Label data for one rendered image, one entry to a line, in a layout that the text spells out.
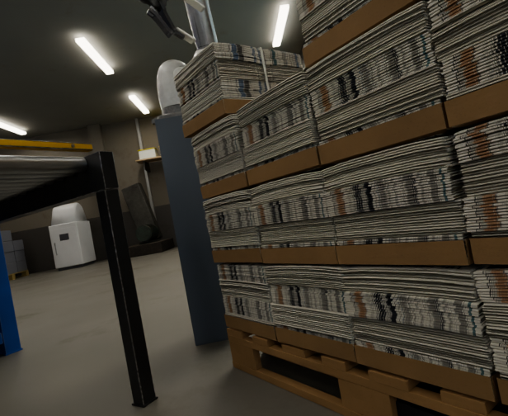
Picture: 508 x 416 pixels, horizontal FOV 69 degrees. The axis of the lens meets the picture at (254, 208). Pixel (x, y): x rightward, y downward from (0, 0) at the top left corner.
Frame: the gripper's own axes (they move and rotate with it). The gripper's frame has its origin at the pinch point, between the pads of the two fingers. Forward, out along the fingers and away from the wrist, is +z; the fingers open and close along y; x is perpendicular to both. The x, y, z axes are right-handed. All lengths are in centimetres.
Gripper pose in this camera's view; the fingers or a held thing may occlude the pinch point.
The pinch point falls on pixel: (195, 23)
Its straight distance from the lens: 141.7
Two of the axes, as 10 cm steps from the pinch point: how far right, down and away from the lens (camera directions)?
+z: 7.9, 3.2, 5.2
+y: -2.0, 9.4, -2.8
